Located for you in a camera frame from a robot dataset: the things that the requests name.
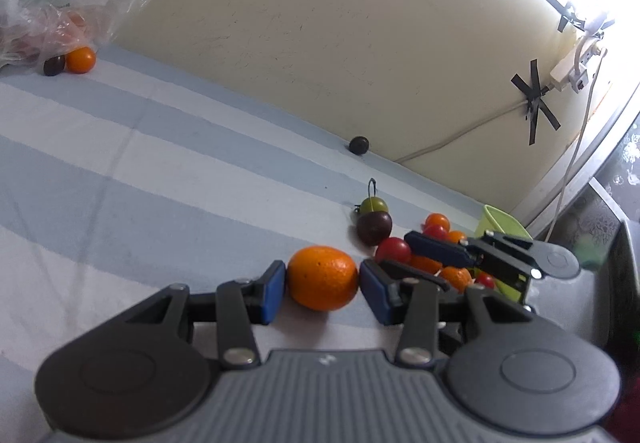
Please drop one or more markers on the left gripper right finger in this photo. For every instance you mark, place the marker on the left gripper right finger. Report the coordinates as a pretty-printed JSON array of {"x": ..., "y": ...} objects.
[{"x": 506, "y": 367}]

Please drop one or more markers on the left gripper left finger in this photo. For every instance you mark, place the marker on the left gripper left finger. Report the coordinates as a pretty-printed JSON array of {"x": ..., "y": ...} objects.
[{"x": 153, "y": 364}]

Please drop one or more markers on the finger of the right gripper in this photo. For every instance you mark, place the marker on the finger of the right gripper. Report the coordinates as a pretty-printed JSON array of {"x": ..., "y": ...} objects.
[
  {"x": 449, "y": 254},
  {"x": 415, "y": 270}
]

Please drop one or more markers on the orange mandarin front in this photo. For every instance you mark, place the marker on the orange mandarin front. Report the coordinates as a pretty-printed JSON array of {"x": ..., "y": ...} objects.
[{"x": 322, "y": 278}]

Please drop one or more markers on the orange mandarin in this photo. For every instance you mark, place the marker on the orange mandarin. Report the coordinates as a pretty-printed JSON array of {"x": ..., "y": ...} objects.
[
  {"x": 457, "y": 277},
  {"x": 322, "y": 278}
]

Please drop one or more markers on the red cherry tomato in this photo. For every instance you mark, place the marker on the red cherry tomato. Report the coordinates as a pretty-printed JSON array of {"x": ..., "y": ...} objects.
[{"x": 393, "y": 249}]

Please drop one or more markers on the orange cherry tomato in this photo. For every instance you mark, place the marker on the orange cherry tomato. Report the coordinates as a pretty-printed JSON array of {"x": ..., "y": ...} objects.
[{"x": 437, "y": 220}]

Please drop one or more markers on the orange mandarin middle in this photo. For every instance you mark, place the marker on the orange mandarin middle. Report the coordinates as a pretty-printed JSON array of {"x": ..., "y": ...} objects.
[{"x": 457, "y": 277}]

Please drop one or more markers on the dark purple tomato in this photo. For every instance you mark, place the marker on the dark purple tomato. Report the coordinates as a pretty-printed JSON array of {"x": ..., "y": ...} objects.
[{"x": 374, "y": 227}]

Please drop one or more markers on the green plastic basket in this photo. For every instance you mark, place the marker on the green plastic basket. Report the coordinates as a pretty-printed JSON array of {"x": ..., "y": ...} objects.
[{"x": 495, "y": 220}]

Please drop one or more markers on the green tomato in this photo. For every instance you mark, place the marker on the green tomato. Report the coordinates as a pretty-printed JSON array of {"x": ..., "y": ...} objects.
[{"x": 372, "y": 203}]

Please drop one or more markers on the black tape cross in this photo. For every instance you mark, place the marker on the black tape cross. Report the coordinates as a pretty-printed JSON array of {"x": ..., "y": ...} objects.
[{"x": 533, "y": 93}]

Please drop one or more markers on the striped blue white tablecloth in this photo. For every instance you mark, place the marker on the striped blue white tablecloth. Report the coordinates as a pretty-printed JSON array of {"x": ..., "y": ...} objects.
[{"x": 119, "y": 182}]

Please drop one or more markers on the white power strip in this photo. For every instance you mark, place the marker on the white power strip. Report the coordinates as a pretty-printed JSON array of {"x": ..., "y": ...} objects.
[{"x": 572, "y": 70}]

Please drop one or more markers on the orange tomato by bag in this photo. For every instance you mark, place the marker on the orange tomato by bag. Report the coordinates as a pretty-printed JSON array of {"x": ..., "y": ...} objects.
[{"x": 80, "y": 61}]

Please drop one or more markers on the dark tomato by bag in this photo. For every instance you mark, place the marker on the dark tomato by bag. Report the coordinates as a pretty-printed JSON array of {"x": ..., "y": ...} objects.
[{"x": 54, "y": 66}]

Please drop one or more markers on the dark tomato near wall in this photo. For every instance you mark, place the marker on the dark tomato near wall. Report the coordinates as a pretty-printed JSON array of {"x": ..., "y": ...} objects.
[{"x": 359, "y": 145}]

